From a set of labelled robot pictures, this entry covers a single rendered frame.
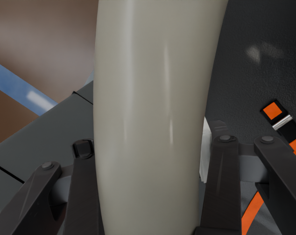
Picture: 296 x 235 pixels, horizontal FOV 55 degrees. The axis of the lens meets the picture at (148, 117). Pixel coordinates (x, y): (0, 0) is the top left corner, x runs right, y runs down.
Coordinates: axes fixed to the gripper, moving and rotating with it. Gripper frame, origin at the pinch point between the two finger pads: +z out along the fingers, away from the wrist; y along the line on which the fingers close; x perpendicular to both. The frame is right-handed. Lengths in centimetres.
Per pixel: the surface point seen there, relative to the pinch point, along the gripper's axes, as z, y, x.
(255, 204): 81, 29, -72
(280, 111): 81, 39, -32
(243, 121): 83, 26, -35
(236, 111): 83, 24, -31
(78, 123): 35.4, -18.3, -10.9
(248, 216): 81, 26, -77
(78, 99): 46, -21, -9
